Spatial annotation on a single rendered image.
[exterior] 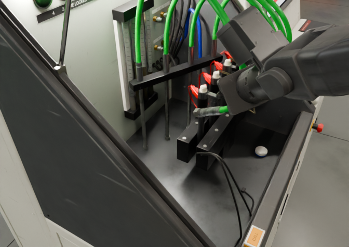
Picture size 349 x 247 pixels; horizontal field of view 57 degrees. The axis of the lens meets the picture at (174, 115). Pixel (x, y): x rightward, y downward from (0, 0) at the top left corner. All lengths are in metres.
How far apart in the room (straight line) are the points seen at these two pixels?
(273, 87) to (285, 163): 0.56
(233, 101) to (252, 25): 0.15
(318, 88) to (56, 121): 0.45
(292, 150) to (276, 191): 0.17
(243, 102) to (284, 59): 0.19
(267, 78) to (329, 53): 0.08
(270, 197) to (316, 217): 1.26
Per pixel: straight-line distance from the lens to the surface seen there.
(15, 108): 0.73
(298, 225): 2.03
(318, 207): 2.15
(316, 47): 0.36
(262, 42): 0.44
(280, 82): 0.38
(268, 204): 0.83
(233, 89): 0.55
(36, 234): 1.22
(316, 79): 0.36
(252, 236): 0.76
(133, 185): 0.60
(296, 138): 1.03
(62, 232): 1.02
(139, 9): 0.83
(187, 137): 0.92
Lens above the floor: 1.59
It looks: 38 degrees down
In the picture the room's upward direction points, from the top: straight up
